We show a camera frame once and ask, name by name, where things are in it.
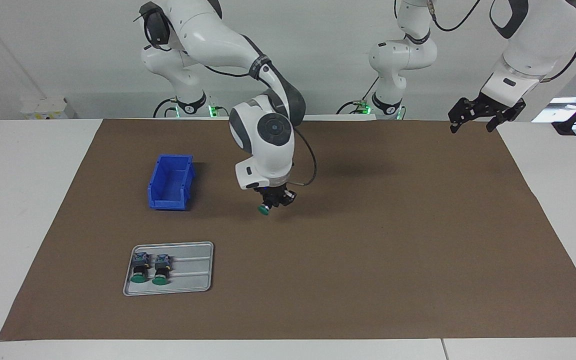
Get silver metal tray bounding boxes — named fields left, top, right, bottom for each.
left=122, top=241, right=215, bottom=297

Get black base cable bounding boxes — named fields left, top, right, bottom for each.
left=336, top=77, right=380, bottom=115
left=152, top=97, right=179, bottom=119

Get blue plastic storage bin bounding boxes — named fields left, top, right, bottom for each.
left=147, top=154, right=196, bottom=211

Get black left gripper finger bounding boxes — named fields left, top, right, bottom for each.
left=448, top=98, right=472, bottom=134
left=486, top=112, right=517, bottom=134

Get white box yellow labels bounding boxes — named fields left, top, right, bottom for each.
left=20, top=97, right=76, bottom=121

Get brown table mat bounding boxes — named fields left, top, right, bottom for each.
left=0, top=118, right=576, bottom=342

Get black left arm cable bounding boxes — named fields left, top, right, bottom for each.
left=428, top=0, right=576, bottom=83

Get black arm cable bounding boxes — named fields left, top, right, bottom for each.
left=288, top=124, right=318, bottom=187
left=428, top=0, right=576, bottom=83

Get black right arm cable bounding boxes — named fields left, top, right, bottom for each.
left=288, top=124, right=318, bottom=187

